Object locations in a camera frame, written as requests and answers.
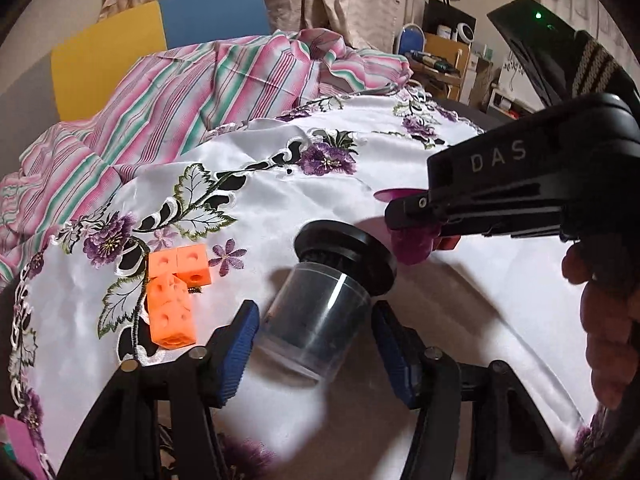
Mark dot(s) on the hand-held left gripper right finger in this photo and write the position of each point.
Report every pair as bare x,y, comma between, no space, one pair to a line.
395,355

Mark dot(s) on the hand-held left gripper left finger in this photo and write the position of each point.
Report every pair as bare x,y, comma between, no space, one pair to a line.
237,355

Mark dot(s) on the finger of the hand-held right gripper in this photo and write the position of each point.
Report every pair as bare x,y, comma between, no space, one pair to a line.
425,212

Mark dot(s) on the purple plastic toy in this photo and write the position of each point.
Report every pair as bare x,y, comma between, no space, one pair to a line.
412,249

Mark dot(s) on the clear jar with black lid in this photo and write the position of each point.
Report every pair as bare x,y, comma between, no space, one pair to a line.
320,310

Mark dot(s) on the pink-rimmed white box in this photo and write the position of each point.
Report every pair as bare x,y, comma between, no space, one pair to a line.
20,450

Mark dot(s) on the person's right hand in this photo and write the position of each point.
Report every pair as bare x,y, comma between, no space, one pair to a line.
605,320

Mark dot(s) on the orange snap cube block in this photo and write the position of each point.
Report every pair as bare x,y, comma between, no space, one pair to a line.
170,320

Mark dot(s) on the white embroidered floral tablecloth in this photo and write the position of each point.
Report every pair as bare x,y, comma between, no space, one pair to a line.
350,185

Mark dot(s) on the white low cabinet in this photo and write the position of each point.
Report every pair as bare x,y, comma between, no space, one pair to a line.
507,102

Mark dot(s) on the wooden storage shelf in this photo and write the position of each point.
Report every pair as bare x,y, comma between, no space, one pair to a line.
450,60

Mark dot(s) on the white round device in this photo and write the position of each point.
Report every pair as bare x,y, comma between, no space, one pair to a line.
464,32

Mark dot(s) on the blue folding chair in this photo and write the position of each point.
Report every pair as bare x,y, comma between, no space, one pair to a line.
411,40

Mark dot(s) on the beige patterned curtain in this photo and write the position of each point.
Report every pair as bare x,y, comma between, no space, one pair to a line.
350,0

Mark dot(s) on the pink green striped cloth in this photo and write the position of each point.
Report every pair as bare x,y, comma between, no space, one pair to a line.
175,100

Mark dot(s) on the grey yellow blue chair back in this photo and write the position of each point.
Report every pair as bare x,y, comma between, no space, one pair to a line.
100,70

